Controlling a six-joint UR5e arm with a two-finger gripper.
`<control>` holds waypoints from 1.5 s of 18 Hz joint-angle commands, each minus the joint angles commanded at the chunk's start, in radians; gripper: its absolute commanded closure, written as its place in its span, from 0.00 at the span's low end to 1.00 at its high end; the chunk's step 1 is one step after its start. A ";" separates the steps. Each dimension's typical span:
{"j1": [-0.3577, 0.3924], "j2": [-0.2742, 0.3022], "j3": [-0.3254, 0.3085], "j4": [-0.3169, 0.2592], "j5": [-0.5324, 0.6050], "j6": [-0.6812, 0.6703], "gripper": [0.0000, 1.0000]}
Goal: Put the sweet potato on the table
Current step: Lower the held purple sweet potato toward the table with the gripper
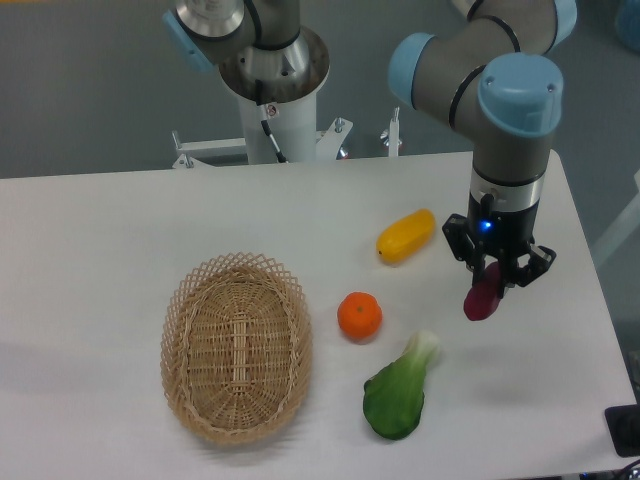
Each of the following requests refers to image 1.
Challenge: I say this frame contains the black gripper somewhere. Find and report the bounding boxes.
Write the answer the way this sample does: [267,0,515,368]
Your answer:
[442,192,557,296]

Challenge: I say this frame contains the purple sweet potato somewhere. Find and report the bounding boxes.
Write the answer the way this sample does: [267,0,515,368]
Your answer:
[463,262,503,321]

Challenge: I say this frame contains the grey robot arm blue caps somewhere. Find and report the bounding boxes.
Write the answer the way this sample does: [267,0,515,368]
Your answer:
[163,1,577,292]

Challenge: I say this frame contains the yellow mango toy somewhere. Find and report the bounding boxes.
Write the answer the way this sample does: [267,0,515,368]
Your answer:
[376,209,436,264]

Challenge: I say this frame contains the orange tangerine toy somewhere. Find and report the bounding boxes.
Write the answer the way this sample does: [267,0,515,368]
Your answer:
[337,291,383,341]

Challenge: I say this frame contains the green bok choy toy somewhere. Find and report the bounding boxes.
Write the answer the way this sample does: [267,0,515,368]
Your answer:
[362,330,440,440]

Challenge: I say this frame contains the black device at table edge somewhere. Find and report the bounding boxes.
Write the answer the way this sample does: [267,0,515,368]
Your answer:
[604,404,639,458]

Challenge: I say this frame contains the oval wicker basket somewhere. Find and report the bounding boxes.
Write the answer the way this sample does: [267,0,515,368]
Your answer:
[160,253,313,446]

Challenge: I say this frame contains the white frame bracket with bolt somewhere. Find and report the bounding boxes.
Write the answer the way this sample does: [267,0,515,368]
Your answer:
[380,106,403,157]

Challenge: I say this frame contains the black cable on pedestal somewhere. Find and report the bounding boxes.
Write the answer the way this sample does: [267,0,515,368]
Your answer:
[254,79,289,164]

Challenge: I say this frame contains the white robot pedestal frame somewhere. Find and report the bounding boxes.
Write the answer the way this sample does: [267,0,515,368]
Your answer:
[172,93,353,169]

